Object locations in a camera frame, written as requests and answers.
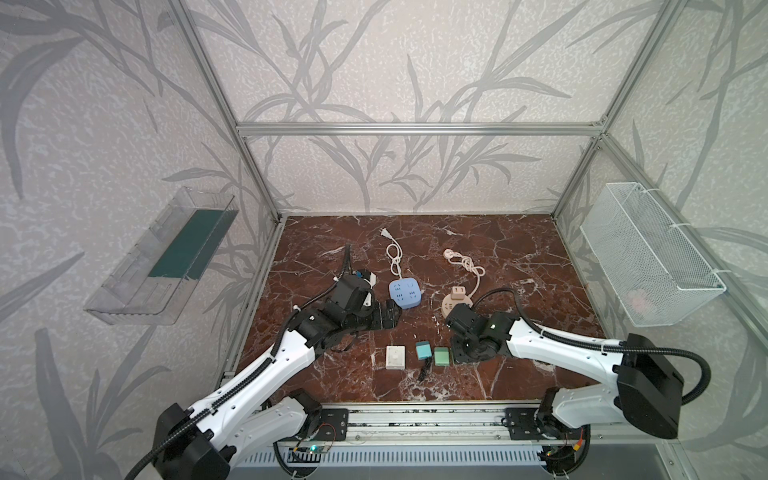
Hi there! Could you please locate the pink charger adapter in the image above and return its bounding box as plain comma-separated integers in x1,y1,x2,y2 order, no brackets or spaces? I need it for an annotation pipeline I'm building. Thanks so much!
450,285,467,301

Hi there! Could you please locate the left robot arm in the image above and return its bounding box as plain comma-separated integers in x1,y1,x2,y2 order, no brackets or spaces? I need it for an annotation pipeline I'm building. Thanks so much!
126,248,402,479

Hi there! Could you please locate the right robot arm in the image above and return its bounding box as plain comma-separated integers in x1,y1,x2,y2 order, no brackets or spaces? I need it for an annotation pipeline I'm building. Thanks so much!
445,298,712,439

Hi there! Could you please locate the green charger adapter left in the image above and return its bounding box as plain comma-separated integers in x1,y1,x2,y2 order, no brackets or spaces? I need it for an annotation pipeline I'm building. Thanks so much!
433,347,451,367

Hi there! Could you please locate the pink round power strip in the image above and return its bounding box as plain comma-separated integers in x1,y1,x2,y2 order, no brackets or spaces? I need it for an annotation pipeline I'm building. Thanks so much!
441,294,473,318

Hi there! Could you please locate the blue square power strip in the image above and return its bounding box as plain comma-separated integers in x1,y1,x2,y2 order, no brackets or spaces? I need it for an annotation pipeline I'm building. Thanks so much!
389,278,422,309

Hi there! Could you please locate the white charger adapter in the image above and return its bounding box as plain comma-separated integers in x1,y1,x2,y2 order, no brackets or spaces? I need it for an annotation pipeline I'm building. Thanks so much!
385,345,406,370

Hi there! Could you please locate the teal charger adapter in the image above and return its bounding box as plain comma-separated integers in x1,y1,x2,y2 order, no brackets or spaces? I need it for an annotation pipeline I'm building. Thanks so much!
415,341,432,361

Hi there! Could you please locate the right base wiring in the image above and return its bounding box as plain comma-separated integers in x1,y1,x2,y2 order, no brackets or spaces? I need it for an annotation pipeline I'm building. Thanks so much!
536,431,592,478

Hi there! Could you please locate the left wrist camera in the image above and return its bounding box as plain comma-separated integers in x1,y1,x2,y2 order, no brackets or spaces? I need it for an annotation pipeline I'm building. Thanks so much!
331,274,374,311

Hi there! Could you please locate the white plug cable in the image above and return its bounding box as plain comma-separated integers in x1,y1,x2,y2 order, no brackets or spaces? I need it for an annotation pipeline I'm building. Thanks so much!
379,228,406,281

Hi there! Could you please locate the pink plug cable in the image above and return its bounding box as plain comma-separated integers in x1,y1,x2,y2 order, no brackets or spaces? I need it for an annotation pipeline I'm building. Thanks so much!
442,248,487,299

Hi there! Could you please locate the aluminium front rail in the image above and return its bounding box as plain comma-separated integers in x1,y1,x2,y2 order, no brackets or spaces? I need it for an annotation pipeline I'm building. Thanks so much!
221,401,679,448

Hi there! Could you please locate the electronics board with wires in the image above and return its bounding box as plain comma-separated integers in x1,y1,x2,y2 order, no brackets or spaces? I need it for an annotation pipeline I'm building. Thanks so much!
272,423,337,479

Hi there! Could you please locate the white wire mesh basket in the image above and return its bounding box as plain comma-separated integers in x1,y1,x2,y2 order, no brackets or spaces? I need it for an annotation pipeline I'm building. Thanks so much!
580,182,727,327

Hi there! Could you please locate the clear plastic wall shelf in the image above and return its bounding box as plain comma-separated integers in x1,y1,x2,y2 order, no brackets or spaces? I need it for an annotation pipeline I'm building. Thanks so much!
84,187,239,326

